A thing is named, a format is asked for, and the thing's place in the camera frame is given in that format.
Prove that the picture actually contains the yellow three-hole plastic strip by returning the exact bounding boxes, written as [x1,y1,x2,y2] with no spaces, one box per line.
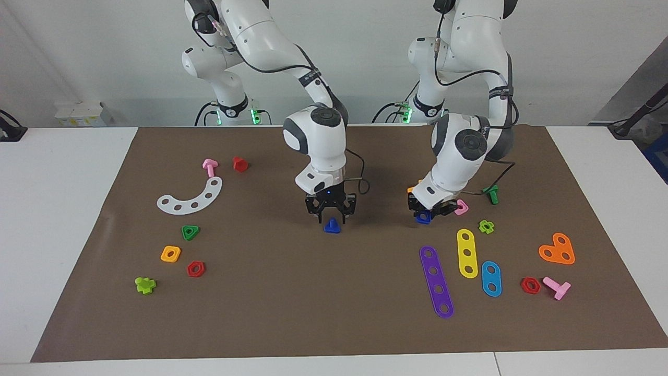
[457,229,479,279]

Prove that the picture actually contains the purple four-hole plastic strip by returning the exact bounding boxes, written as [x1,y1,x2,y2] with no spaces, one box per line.
[419,245,455,319]

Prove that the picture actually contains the brown table mat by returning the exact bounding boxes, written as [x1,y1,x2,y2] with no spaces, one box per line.
[30,125,668,362]

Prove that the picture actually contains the blue two-hole plastic strip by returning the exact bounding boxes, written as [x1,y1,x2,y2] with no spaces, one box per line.
[481,261,503,298]

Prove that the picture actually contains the orange three-hole corner plate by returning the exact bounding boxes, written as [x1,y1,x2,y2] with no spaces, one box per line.
[539,233,576,265]

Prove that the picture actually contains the white curved five-hole strip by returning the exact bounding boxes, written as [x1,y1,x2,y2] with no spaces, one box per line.
[157,177,223,215]

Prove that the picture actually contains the black stand pole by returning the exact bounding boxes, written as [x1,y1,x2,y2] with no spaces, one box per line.
[608,97,668,139]

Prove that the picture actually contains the blue crate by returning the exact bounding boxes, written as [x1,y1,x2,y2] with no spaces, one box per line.
[645,133,668,183]

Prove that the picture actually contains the white power box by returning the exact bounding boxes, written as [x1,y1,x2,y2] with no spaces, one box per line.
[55,102,113,127]

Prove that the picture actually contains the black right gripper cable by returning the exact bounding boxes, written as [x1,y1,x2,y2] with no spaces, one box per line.
[191,10,371,196]

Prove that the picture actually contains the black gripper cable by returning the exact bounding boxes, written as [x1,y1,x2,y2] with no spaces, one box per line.
[433,10,517,198]
[191,10,371,196]

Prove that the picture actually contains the black arm base cable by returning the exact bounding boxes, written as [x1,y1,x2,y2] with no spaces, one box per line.
[372,101,405,124]
[194,102,216,126]

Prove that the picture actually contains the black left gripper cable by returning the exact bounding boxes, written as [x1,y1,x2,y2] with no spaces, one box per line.
[433,10,517,198]

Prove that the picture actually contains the black clamp with cable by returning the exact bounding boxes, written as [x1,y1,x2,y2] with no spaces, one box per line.
[0,110,27,143]

